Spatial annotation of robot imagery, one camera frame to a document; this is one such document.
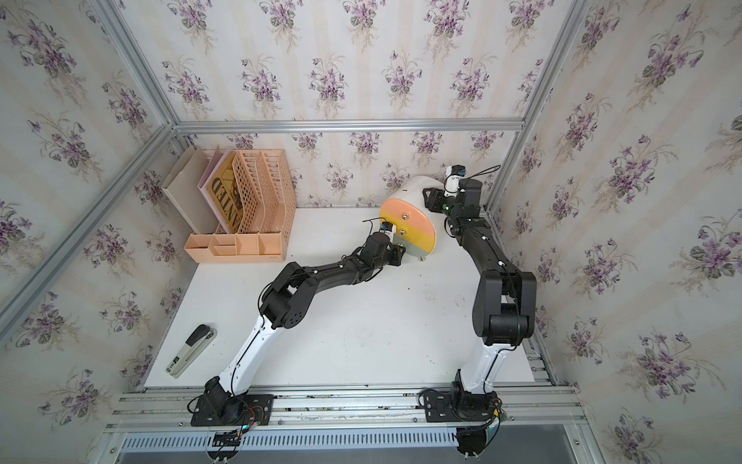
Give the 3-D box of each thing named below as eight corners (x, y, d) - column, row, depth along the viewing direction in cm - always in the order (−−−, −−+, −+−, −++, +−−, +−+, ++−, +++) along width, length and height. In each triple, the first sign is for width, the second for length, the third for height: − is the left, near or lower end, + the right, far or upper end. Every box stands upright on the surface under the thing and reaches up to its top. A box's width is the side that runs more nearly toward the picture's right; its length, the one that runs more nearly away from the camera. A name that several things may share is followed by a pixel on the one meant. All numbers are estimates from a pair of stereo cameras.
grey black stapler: (172, 374, 81) (162, 369, 77) (208, 329, 89) (201, 322, 85) (183, 380, 80) (172, 375, 76) (218, 333, 88) (211, 327, 84)
